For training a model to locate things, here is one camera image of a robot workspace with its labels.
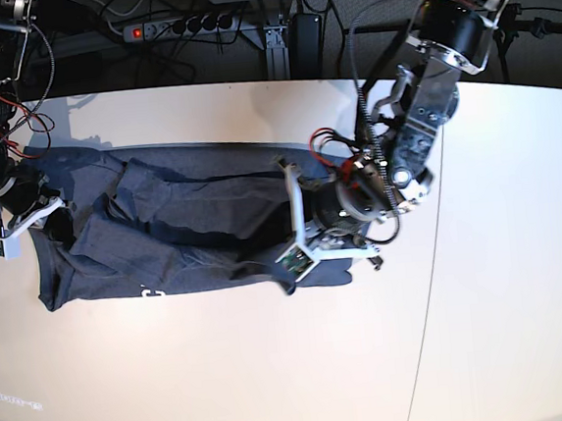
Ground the white power strip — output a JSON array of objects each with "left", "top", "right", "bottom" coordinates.
[{"left": 122, "top": 12, "right": 239, "bottom": 43}]

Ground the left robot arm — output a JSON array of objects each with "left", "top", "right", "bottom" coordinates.
[{"left": 278, "top": 0, "right": 510, "bottom": 291}]

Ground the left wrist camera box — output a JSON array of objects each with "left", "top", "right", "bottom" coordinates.
[{"left": 277, "top": 245, "right": 317, "bottom": 282}]

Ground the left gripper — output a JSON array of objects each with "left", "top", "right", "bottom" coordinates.
[{"left": 276, "top": 154, "right": 383, "bottom": 282}]

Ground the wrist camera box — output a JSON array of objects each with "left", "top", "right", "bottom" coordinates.
[
  {"left": 0, "top": 235, "right": 22, "bottom": 260},
  {"left": 277, "top": 245, "right": 317, "bottom": 282}
]

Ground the aluminium frame post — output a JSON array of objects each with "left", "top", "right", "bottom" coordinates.
[{"left": 258, "top": 0, "right": 291, "bottom": 81}]

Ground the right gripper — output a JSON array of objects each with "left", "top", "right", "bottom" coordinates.
[{"left": 0, "top": 170, "right": 76, "bottom": 244}]

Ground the blue grey T-shirt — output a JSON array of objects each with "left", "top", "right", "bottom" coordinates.
[{"left": 31, "top": 143, "right": 326, "bottom": 311}]

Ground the black tripod stand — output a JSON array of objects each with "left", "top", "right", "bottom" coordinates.
[{"left": 344, "top": 3, "right": 562, "bottom": 90}]

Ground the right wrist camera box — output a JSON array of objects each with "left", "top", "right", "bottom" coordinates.
[{"left": 0, "top": 235, "right": 22, "bottom": 260}]

